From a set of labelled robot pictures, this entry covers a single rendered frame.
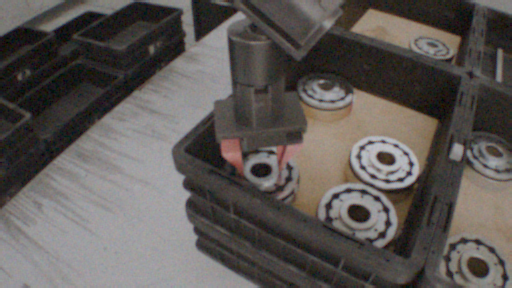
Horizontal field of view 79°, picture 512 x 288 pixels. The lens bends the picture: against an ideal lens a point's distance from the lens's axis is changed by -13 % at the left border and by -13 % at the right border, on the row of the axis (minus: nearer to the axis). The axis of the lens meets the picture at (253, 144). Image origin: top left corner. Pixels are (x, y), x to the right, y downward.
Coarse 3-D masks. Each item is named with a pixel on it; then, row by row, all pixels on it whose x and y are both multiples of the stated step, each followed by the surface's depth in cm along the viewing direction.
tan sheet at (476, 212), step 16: (464, 176) 51; (464, 192) 49; (480, 192) 49; (496, 192) 49; (464, 208) 47; (480, 208) 47; (496, 208) 47; (464, 224) 45; (480, 224) 45; (496, 224) 45; (496, 240) 43
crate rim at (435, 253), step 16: (480, 80) 53; (464, 112) 47; (464, 128) 44; (464, 160) 40; (448, 192) 37; (448, 208) 37; (448, 224) 34; (432, 240) 33; (432, 256) 31; (432, 272) 30
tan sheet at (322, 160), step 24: (360, 96) 65; (312, 120) 60; (360, 120) 60; (384, 120) 60; (408, 120) 60; (432, 120) 61; (312, 144) 56; (336, 144) 56; (408, 144) 56; (312, 168) 53; (336, 168) 53; (312, 192) 49
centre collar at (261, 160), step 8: (248, 160) 49; (256, 160) 49; (264, 160) 49; (272, 160) 48; (248, 168) 48; (272, 168) 47; (248, 176) 47; (272, 176) 46; (256, 184) 46; (264, 184) 46
